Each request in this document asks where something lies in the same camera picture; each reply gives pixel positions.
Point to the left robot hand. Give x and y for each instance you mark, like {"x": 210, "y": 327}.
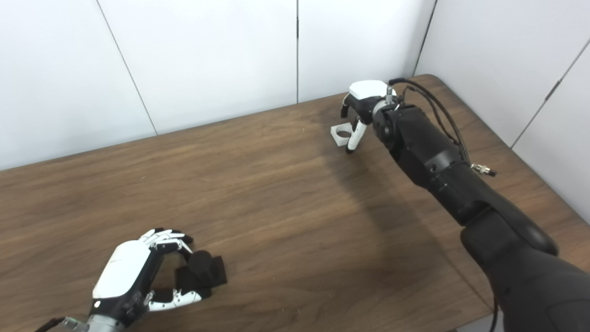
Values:
{"x": 124, "y": 272}

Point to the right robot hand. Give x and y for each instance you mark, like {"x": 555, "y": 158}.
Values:
{"x": 366, "y": 92}

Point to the white square piece with hole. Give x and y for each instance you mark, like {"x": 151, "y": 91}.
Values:
{"x": 335, "y": 136}

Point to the black peg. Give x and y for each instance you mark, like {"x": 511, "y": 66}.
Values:
{"x": 203, "y": 272}

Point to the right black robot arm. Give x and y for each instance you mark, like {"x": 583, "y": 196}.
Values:
{"x": 461, "y": 184}

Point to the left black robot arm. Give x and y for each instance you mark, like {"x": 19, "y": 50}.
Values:
{"x": 99, "y": 325}

